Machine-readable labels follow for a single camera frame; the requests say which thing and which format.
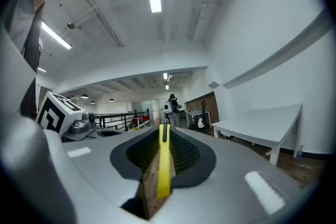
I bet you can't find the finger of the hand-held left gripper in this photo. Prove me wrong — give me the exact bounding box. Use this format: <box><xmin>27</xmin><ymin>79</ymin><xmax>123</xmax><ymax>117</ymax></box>
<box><xmin>94</xmin><ymin>127</ymin><xmax>127</xmax><ymax>139</ymax></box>

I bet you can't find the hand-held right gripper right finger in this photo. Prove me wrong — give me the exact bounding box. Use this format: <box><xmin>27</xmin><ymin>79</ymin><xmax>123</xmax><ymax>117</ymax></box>
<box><xmin>151</xmin><ymin>125</ymin><xmax>312</xmax><ymax>224</ymax></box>

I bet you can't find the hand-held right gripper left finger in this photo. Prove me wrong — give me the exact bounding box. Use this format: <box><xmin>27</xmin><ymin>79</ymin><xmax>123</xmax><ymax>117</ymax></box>
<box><xmin>0</xmin><ymin>111</ymin><xmax>161</xmax><ymax>224</ymax></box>

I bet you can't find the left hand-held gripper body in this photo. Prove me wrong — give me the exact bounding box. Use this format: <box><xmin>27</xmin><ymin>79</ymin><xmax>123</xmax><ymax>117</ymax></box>
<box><xmin>36</xmin><ymin>91</ymin><xmax>98</xmax><ymax>143</ymax></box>

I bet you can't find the yellow black pen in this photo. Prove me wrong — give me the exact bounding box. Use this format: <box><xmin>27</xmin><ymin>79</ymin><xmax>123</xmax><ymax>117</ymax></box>
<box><xmin>156</xmin><ymin>118</ymin><xmax>173</xmax><ymax>199</ymax></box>

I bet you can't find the black railing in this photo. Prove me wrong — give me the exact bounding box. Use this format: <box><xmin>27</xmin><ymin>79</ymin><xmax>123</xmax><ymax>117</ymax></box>
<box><xmin>93</xmin><ymin>109</ymin><xmax>151</xmax><ymax>132</ymax></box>

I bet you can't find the red panel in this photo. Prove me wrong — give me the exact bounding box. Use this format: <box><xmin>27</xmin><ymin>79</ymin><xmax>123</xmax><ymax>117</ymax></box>
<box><xmin>132</xmin><ymin>116</ymin><xmax>151</xmax><ymax>127</ymax></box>

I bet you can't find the white table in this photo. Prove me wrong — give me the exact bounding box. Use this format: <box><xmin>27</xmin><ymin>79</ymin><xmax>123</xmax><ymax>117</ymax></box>
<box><xmin>211</xmin><ymin>103</ymin><xmax>303</xmax><ymax>166</ymax></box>

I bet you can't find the small white desk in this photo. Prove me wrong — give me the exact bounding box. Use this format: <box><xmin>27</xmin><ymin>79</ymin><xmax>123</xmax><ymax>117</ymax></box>
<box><xmin>185</xmin><ymin>109</ymin><xmax>212</xmax><ymax>127</ymax></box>

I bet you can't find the person's torso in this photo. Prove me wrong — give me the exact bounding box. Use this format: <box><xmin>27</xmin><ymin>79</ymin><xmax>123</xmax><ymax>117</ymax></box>
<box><xmin>0</xmin><ymin>0</ymin><xmax>47</xmax><ymax>119</ymax></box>

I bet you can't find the ceiling cable tray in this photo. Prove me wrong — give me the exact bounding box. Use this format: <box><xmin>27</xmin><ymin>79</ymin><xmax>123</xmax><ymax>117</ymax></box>
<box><xmin>79</xmin><ymin>0</ymin><xmax>124</xmax><ymax>48</ymax></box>

